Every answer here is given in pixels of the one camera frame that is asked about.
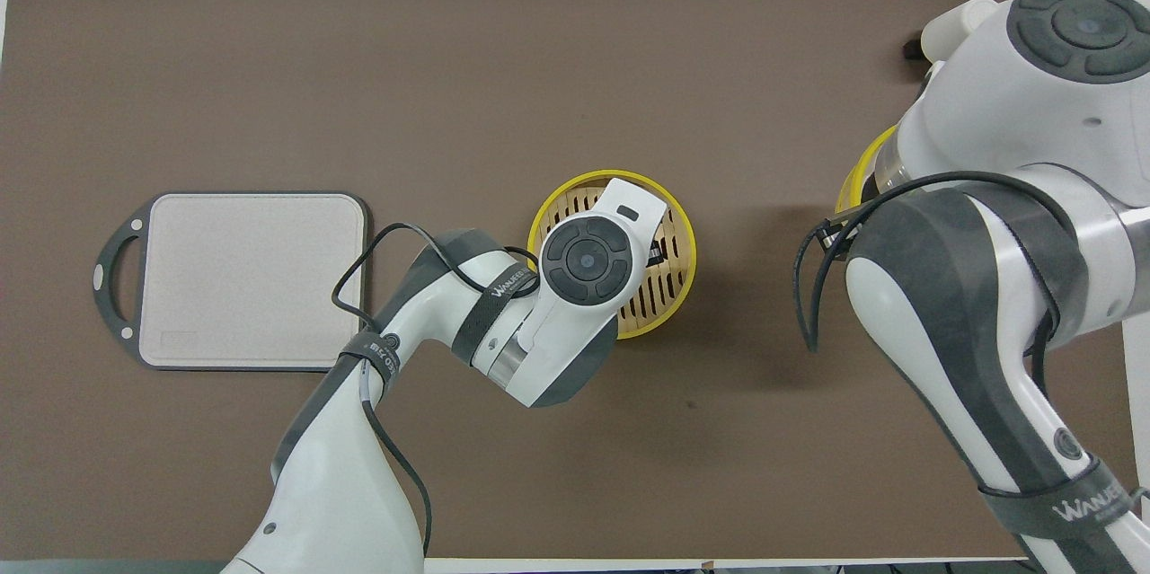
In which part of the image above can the yellow bamboo steamer basket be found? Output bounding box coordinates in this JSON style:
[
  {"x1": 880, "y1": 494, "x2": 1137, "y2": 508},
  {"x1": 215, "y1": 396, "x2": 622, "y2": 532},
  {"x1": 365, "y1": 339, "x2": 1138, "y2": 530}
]
[{"x1": 526, "y1": 170, "x2": 698, "y2": 341}]

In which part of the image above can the brown table mat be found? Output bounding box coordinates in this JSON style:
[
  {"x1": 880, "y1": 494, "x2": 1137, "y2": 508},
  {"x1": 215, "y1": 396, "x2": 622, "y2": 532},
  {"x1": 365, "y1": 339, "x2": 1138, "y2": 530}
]
[{"x1": 0, "y1": 0, "x2": 1126, "y2": 561}]

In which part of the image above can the grey cutting board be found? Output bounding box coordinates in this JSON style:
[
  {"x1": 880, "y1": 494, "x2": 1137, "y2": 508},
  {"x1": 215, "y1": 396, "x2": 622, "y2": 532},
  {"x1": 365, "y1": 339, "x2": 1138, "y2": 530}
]
[{"x1": 93, "y1": 190, "x2": 371, "y2": 374}]

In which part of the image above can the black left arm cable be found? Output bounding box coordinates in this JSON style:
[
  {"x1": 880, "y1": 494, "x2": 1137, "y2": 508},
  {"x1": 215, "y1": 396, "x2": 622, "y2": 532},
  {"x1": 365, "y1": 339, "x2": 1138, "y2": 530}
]
[{"x1": 331, "y1": 222, "x2": 541, "y2": 559}]

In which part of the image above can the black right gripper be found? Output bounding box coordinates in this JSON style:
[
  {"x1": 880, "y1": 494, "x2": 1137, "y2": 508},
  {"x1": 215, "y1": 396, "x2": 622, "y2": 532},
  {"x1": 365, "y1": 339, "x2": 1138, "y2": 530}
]
[{"x1": 819, "y1": 216, "x2": 857, "y2": 263}]

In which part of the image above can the white plastic cup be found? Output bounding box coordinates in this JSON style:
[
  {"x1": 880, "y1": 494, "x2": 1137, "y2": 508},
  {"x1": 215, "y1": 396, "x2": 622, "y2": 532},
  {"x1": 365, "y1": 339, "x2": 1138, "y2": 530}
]
[{"x1": 916, "y1": 0, "x2": 1001, "y2": 61}]

